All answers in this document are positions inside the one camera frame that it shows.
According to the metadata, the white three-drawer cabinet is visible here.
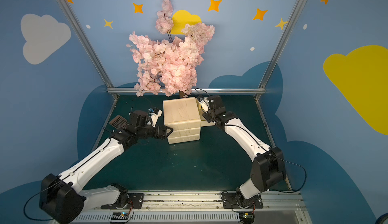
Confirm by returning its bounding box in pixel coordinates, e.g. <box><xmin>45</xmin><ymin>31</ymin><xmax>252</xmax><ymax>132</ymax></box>
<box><xmin>163</xmin><ymin>97</ymin><xmax>201</xmax><ymax>144</ymax></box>

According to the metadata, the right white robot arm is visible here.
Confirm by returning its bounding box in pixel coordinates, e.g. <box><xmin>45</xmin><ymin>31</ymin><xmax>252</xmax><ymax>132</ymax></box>
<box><xmin>197</xmin><ymin>94</ymin><xmax>307</xmax><ymax>208</ymax></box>

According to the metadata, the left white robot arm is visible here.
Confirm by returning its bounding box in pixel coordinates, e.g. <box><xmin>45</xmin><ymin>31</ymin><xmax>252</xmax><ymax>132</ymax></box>
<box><xmin>37</xmin><ymin>108</ymin><xmax>174</xmax><ymax>224</ymax></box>

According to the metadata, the pink cherry blossom tree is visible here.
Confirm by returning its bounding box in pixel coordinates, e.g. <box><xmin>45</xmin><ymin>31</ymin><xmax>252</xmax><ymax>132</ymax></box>
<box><xmin>127</xmin><ymin>0</ymin><xmax>215</xmax><ymax>97</ymax></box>

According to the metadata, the green circuit board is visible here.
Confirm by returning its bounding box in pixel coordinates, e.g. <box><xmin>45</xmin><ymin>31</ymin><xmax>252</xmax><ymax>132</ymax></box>
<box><xmin>110</xmin><ymin>212</ymin><xmax>129</xmax><ymax>223</ymax></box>

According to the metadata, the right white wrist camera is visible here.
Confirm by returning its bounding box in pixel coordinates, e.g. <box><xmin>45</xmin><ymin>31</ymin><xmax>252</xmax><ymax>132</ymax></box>
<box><xmin>198</xmin><ymin>96</ymin><xmax>209</xmax><ymax>112</ymax></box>

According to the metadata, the rear aluminium frame bar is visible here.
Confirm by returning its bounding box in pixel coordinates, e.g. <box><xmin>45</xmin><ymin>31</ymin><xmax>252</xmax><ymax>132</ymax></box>
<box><xmin>107</xmin><ymin>88</ymin><xmax>266</xmax><ymax>95</ymax></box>

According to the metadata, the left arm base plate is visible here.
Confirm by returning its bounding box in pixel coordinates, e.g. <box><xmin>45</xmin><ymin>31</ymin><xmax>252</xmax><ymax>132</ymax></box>
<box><xmin>101</xmin><ymin>193</ymin><xmax>144</xmax><ymax>210</ymax></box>

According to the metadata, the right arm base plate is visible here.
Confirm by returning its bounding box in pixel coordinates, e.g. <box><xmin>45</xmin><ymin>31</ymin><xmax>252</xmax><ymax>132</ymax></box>
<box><xmin>220</xmin><ymin>191</ymin><xmax>263</xmax><ymax>209</ymax></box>

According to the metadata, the aluminium mounting rail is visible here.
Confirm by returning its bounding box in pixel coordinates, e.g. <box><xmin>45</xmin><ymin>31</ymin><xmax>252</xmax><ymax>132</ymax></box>
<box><xmin>73</xmin><ymin>191</ymin><xmax>312</xmax><ymax>224</ymax></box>

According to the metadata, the right aluminium frame post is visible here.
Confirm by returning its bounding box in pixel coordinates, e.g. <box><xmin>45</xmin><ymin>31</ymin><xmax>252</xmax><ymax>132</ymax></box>
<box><xmin>258</xmin><ymin>0</ymin><xmax>308</xmax><ymax>91</ymax></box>

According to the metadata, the aluminium frame post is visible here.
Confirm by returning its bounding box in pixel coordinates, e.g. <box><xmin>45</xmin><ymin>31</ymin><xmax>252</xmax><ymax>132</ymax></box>
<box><xmin>56</xmin><ymin>0</ymin><xmax>113</xmax><ymax>88</ymax></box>
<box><xmin>258</xmin><ymin>0</ymin><xmax>308</xmax><ymax>91</ymax></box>

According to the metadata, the left aluminium frame post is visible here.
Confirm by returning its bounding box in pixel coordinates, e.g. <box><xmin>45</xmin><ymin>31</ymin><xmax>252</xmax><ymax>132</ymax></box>
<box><xmin>56</xmin><ymin>0</ymin><xmax>113</xmax><ymax>88</ymax></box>

